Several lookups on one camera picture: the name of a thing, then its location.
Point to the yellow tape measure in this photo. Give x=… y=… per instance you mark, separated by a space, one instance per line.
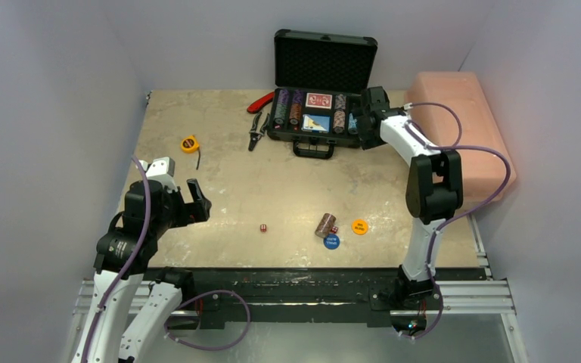
x=190 y=145

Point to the orange purple chip stack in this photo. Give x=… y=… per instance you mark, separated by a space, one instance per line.
x=296 y=108

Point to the black pliers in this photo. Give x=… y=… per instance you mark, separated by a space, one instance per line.
x=257 y=131

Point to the red handled knife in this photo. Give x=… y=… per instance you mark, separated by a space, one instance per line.
x=260 y=103

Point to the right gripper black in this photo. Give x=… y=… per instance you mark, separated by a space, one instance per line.
x=363 y=122

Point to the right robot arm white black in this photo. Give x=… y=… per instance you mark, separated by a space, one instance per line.
x=434 y=189

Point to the black poker set case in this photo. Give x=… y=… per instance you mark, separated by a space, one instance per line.
x=321 y=63

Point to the orange big blind button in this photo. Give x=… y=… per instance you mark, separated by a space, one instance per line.
x=359 y=227

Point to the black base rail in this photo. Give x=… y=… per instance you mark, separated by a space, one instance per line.
x=369 y=296

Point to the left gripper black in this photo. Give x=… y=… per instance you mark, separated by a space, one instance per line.
x=194 y=211

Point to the light blue chip stack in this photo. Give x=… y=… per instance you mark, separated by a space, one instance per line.
x=352 y=125

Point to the tan chip stack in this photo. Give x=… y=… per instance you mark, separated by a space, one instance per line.
x=339 y=114

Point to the aluminium frame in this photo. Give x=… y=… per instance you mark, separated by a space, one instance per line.
x=466 y=291

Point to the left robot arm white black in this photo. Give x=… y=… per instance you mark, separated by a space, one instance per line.
x=122 y=259

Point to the blue small blind button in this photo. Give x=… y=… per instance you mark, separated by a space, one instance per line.
x=331 y=242

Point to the red card deck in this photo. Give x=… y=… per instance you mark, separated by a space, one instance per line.
x=319 y=100

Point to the blue card deck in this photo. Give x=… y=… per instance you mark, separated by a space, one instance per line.
x=316 y=123

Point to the brown poker chip stack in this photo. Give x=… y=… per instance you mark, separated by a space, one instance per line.
x=325 y=226

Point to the pink plastic storage box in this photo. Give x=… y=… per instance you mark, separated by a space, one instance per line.
x=451 y=106

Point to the green purple chip stack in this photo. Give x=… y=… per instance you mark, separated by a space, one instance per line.
x=281 y=107

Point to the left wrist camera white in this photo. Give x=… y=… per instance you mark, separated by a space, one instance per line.
x=161 y=170

